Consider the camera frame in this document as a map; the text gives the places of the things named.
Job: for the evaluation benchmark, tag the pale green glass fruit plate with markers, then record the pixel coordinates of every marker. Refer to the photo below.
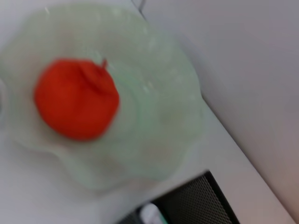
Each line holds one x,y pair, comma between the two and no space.
151,105

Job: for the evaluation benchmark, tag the black mesh pen holder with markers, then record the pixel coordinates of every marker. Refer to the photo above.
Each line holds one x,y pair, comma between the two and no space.
198,205

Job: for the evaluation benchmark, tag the red-orange fruit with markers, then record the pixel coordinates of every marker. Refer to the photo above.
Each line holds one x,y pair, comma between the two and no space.
74,100

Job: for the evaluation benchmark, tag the mint green utility knife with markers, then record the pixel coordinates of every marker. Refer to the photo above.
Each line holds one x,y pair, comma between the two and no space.
149,213

